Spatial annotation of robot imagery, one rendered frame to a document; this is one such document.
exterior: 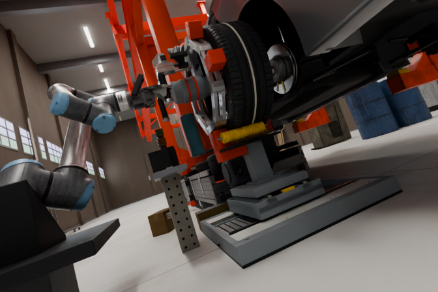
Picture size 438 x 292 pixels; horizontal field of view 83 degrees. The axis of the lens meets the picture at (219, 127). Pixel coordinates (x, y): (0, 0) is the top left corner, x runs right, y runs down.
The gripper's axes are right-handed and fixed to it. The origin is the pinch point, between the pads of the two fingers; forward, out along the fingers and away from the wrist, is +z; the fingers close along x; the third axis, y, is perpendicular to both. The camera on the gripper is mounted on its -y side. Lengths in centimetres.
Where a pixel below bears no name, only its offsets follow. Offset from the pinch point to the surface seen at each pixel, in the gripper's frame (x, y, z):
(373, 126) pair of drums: -243, 63, 376
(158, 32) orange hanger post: -60, -69, 15
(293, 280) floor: 45, 83, 10
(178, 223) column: -30, 68, -13
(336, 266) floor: 50, 83, 23
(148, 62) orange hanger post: -254, -144, 21
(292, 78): -7, 9, 75
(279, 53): -9, -9, 75
